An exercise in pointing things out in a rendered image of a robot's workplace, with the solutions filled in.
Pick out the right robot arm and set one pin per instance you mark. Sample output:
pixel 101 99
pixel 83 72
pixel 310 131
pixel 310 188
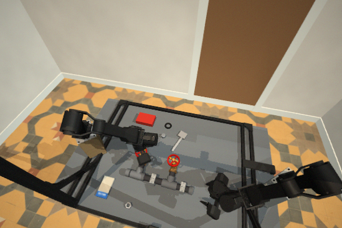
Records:
pixel 320 177

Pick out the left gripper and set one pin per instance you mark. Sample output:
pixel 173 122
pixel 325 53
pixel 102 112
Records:
pixel 144 158

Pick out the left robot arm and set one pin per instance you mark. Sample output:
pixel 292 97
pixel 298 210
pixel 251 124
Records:
pixel 133 135

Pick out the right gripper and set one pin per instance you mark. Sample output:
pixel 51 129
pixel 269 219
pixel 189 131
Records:
pixel 212 210

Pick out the red rectangular block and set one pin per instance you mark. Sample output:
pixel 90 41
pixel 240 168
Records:
pixel 145 119

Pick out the grey pipe with red valve handwheels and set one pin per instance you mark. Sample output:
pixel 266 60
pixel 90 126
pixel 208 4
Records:
pixel 166 183

